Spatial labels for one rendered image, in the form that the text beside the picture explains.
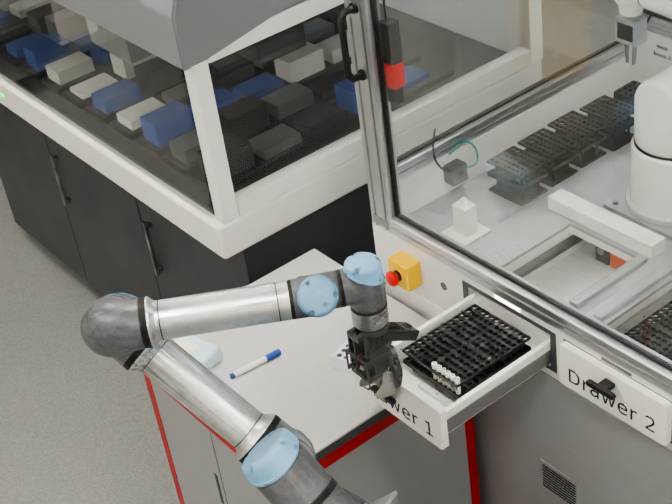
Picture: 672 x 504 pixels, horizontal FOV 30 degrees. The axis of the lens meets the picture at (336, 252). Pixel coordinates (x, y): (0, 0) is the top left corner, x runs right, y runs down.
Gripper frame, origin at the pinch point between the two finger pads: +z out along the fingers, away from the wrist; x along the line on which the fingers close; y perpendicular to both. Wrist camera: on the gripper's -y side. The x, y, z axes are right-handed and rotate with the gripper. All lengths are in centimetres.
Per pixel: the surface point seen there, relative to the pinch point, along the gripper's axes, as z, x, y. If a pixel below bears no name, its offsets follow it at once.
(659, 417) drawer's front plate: 2, 44, -33
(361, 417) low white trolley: 14.5, -11.2, 0.6
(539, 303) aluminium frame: -8.3, 10.1, -35.1
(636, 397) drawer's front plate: 0, 38, -33
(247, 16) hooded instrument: -52, -80, -30
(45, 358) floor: 91, -184, 13
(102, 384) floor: 91, -157, 5
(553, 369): 8.3, 13.6, -35.1
